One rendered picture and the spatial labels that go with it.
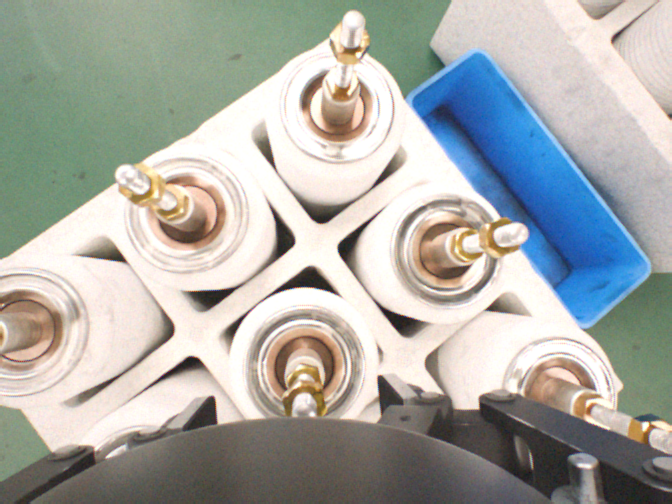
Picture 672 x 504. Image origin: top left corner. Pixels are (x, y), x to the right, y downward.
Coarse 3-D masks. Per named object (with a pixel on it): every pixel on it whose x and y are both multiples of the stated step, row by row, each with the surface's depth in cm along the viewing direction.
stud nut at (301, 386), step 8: (296, 384) 17; (304, 384) 17; (312, 384) 17; (320, 384) 17; (288, 392) 17; (296, 392) 17; (304, 392) 17; (312, 392) 17; (320, 392) 17; (288, 400) 17; (320, 400) 17; (288, 408) 17; (320, 408) 17; (288, 416) 17; (320, 416) 17
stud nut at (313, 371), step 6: (300, 366) 21; (306, 366) 21; (312, 366) 21; (294, 372) 20; (300, 372) 21; (306, 372) 21; (312, 372) 21; (318, 372) 21; (288, 378) 20; (294, 378) 20; (318, 378) 21; (288, 384) 20
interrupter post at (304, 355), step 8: (296, 352) 24; (304, 352) 24; (312, 352) 24; (288, 360) 24; (296, 360) 22; (304, 360) 22; (312, 360) 22; (320, 360) 24; (288, 368) 22; (320, 368) 22
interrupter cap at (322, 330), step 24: (288, 312) 25; (312, 312) 25; (264, 336) 25; (288, 336) 25; (312, 336) 25; (336, 336) 25; (264, 360) 25; (336, 360) 25; (360, 360) 25; (264, 384) 24; (336, 384) 25; (360, 384) 25; (264, 408) 24; (336, 408) 25
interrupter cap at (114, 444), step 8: (120, 432) 24; (128, 432) 24; (136, 432) 24; (104, 440) 23; (112, 440) 23; (120, 440) 24; (96, 448) 23; (104, 448) 23; (112, 448) 24; (120, 448) 24; (96, 456) 23; (104, 456) 23
